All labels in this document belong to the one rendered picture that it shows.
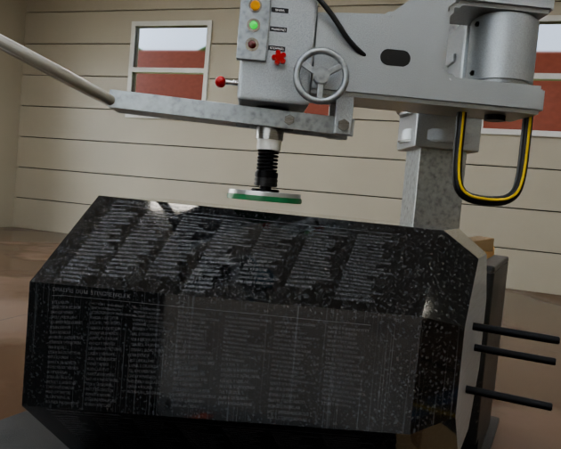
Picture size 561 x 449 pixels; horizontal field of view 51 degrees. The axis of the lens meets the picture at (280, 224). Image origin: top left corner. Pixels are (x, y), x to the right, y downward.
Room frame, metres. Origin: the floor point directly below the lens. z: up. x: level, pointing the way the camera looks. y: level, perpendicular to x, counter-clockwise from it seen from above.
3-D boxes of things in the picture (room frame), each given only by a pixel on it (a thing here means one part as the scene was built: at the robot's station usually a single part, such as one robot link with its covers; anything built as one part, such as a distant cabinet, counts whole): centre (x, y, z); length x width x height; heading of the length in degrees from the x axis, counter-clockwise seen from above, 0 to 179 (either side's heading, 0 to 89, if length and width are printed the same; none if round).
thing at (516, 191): (1.75, -0.61, 1.10); 0.23 x 0.03 x 0.32; 93
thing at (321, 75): (1.61, -0.07, 1.24); 0.15 x 0.10 x 0.15; 93
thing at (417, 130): (2.40, -0.61, 1.36); 0.35 x 0.35 x 0.41
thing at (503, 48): (1.75, -0.60, 1.39); 0.19 x 0.19 x 0.20
